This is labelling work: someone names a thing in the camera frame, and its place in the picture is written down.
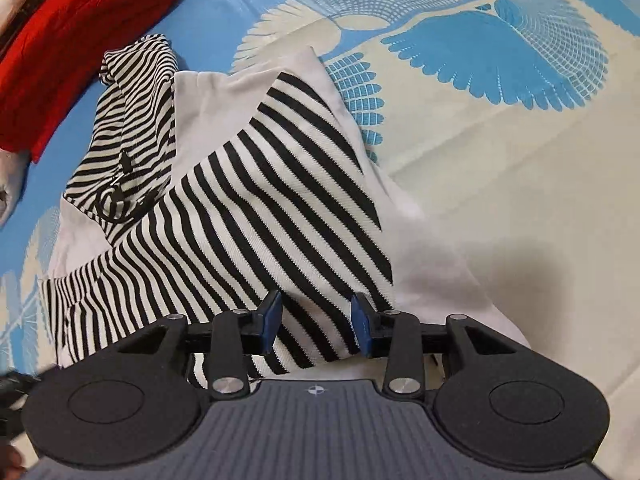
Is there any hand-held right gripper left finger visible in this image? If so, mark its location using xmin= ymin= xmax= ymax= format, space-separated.
xmin=119 ymin=290 xmax=284 ymax=401

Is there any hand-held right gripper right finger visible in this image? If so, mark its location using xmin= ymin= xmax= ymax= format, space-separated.
xmin=350 ymin=292 xmax=532 ymax=397

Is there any black white striped shirt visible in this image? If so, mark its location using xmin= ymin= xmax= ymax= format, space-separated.
xmin=42 ymin=34 xmax=532 ymax=392

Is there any blue cream patterned bed sheet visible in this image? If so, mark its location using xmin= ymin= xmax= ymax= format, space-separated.
xmin=0 ymin=0 xmax=640 ymax=480

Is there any beige folded cloth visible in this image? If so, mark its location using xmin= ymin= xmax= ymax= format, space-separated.
xmin=0 ymin=149 xmax=32 ymax=227

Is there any red folded knit cloth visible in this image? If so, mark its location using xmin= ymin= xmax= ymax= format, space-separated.
xmin=0 ymin=0 xmax=182 ymax=164

